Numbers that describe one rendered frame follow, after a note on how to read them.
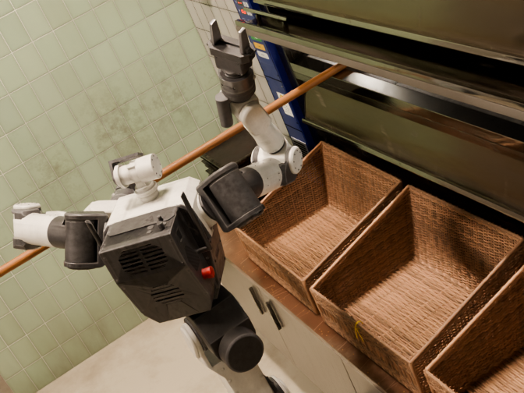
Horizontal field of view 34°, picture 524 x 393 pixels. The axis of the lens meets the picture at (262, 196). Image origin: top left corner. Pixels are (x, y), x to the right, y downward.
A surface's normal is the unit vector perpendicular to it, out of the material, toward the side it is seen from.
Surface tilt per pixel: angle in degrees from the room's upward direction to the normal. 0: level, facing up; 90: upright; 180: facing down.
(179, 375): 0
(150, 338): 0
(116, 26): 90
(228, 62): 97
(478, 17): 70
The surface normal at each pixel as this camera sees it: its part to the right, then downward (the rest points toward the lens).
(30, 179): 0.45, 0.29
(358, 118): -0.89, 0.22
